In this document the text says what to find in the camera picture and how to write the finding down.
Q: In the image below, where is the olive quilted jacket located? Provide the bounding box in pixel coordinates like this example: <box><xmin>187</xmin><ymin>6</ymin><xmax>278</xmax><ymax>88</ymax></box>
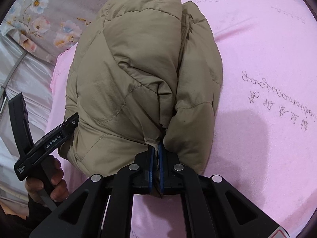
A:
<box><xmin>59</xmin><ymin>0</ymin><xmax>223</xmax><ymax>176</ymax></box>

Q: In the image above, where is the person's left hand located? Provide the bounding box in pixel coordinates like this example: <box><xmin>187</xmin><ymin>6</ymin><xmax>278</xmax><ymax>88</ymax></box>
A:
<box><xmin>24</xmin><ymin>155</ymin><xmax>69</xmax><ymax>205</ymax></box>

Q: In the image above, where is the pink bed sheet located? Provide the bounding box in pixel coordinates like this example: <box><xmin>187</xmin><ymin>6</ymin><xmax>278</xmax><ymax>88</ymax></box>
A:
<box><xmin>44</xmin><ymin>0</ymin><xmax>317</xmax><ymax>238</ymax></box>

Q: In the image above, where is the white satin curtain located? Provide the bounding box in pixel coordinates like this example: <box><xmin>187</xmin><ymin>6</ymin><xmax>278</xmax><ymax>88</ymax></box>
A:
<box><xmin>1</xmin><ymin>36</ymin><xmax>54</xmax><ymax>217</ymax></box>

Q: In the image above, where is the grey floral blanket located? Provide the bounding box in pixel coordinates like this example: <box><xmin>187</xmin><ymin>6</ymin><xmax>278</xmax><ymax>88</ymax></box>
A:
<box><xmin>1</xmin><ymin>0</ymin><xmax>108</xmax><ymax>65</ymax></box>

